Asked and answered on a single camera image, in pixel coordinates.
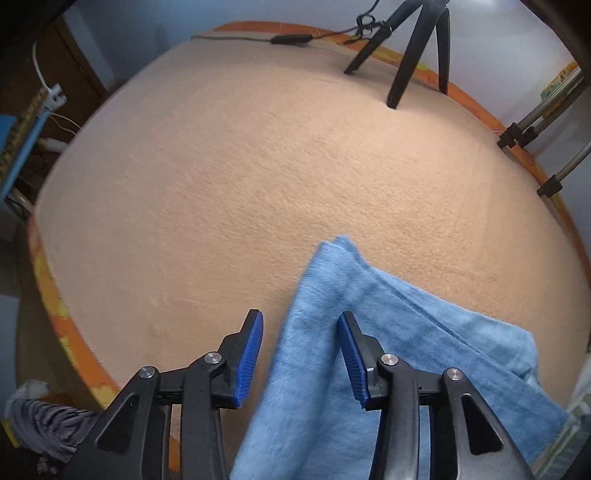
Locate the white desk lamp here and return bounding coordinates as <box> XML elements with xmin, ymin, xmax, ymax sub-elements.
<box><xmin>31</xmin><ymin>42</ymin><xmax>66</xmax><ymax>106</ymax></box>

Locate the yellow patterned seat cushion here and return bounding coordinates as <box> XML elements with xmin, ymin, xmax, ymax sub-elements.
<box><xmin>0</xmin><ymin>88</ymin><xmax>48</xmax><ymax>184</ymax></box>

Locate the grey striped cloth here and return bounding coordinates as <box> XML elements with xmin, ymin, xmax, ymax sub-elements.
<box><xmin>4</xmin><ymin>379</ymin><xmax>100</xmax><ymax>476</ymax></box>

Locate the silver tripod stand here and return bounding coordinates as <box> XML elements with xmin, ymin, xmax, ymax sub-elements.
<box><xmin>496</xmin><ymin>69</ymin><xmax>591</xmax><ymax>197</ymax></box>

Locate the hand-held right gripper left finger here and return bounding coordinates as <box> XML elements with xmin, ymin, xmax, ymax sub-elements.
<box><xmin>65</xmin><ymin>308</ymin><xmax>265</xmax><ymax>480</ymax></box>

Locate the black cable with adapter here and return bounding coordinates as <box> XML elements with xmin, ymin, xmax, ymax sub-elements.
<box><xmin>191</xmin><ymin>0</ymin><xmax>403</xmax><ymax>48</ymax></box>

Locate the orange bed sheet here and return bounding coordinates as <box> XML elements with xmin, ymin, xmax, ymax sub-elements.
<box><xmin>27</xmin><ymin>21</ymin><xmax>583</xmax><ymax>480</ymax></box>

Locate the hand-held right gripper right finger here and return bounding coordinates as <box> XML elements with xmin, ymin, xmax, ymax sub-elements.
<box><xmin>337</xmin><ymin>311</ymin><xmax>536</xmax><ymax>480</ymax></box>

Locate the blue towel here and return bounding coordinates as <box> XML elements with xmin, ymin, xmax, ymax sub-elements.
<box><xmin>229</xmin><ymin>235</ymin><xmax>571</xmax><ymax>480</ymax></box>

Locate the blue plastic chair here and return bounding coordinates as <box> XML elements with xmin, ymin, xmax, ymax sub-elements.
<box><xmin>0</xmin><ymin>84</ymin><xmax>64</xmax><ymax>200</ymax></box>

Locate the black tripod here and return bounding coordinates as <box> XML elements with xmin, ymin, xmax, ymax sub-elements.
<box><xmin>344</xmin><ymin>0</ymin><xmax>451</xmax><ymax>110</ymax></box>

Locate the wooden door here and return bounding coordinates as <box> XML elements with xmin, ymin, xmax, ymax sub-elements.
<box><xmin>46</xmin><ymin>21</ymin><xmax>112</xmax><ymax>116</ymax></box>

